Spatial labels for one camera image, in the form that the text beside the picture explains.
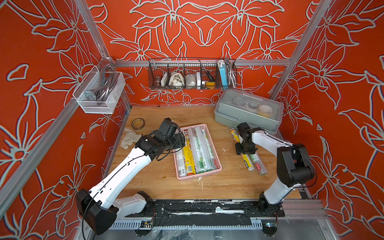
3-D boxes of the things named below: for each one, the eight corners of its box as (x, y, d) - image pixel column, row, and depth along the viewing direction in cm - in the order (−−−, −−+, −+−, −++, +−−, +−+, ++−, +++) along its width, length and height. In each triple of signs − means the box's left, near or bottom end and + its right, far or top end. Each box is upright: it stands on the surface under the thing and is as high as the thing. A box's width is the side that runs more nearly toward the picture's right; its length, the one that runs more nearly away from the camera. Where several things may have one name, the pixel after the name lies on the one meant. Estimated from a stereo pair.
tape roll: (130, 129, 108) (129, 128, 107) (133, 119, 114) (132, 118, 113) (143, 129, 108) (143, 128, 107) (146, 119, 114) (145, 118, 113)
